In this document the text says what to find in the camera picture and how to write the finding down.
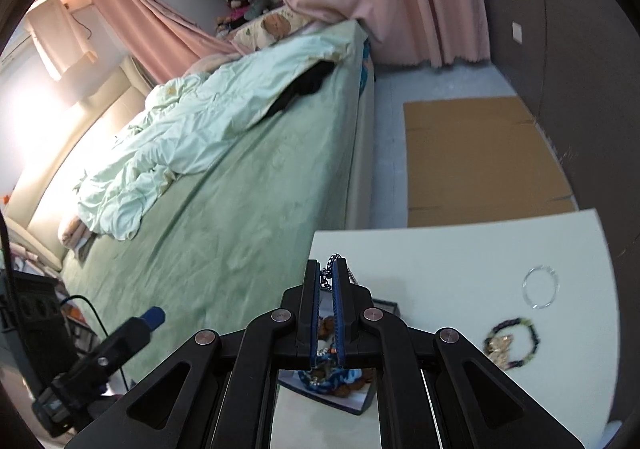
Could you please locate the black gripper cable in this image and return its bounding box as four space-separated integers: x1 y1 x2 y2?
0 211 132 390

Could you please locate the patterned pillow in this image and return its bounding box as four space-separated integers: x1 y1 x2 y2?
231 6 316 52

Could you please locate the green bed mattress cover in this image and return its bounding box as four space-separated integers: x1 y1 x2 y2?
63 21 373 381

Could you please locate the flat brown cardboard sheet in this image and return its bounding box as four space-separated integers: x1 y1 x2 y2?
404 96 575 227

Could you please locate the silver bangle ring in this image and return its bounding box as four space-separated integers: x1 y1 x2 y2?
520 265 560 311

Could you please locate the black jewelry box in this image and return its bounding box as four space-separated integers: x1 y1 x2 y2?
279 291 375 415

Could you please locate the white wall socket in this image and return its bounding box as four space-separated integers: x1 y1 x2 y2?
512 21 523 44

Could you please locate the pink curtain at left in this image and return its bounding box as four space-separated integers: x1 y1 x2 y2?
91 0 241 82

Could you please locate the blue braided bracelet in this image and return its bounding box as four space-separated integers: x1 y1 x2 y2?
297 252 359 395

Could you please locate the pale green duvet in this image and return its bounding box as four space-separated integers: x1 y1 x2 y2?
75 33 349 241

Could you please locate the dark green bead bracelet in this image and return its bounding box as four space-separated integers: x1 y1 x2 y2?
482 315 539 371

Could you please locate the stuffed toys pile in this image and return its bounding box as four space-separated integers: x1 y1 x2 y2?
216 0 282 39

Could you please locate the brown wooden bead bracelet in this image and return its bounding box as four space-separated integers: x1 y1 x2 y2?
316 315 374 397

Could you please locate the black garment on bed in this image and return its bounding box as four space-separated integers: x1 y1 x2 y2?
262 60 335 120

